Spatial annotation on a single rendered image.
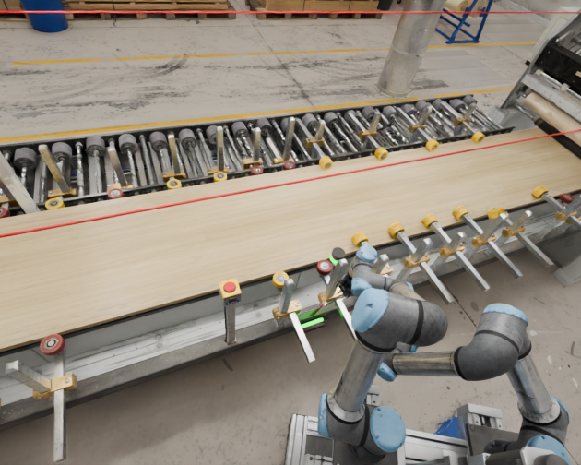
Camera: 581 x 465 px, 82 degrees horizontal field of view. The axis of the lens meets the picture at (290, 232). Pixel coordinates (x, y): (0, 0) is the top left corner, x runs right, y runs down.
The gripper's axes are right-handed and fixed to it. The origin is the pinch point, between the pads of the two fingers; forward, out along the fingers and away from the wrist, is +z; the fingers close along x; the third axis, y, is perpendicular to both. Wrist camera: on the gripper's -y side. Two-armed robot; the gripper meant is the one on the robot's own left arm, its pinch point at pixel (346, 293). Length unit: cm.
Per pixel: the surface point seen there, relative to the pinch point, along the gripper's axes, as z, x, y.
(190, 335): 41, -43, 58
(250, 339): 32, -20, 38
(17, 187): 0, -143, 89
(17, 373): -3, -50, 116
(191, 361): 33, -29, 66
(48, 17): 86, -569, -44
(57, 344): 14, -62, 105
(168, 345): 41, -45, 70
